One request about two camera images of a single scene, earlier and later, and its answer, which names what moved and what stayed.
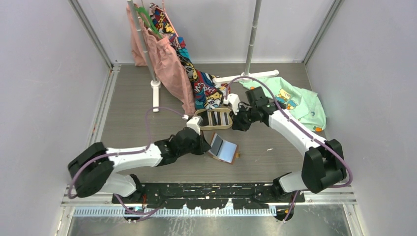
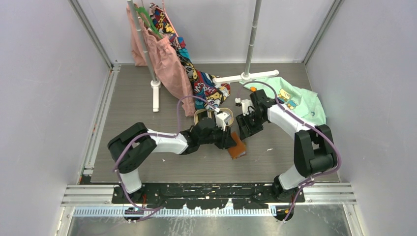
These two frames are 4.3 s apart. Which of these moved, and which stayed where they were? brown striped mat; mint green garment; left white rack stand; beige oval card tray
Moved: brown striped mat
Stayed: beige oval card tray; left white rack stand; mint green garment
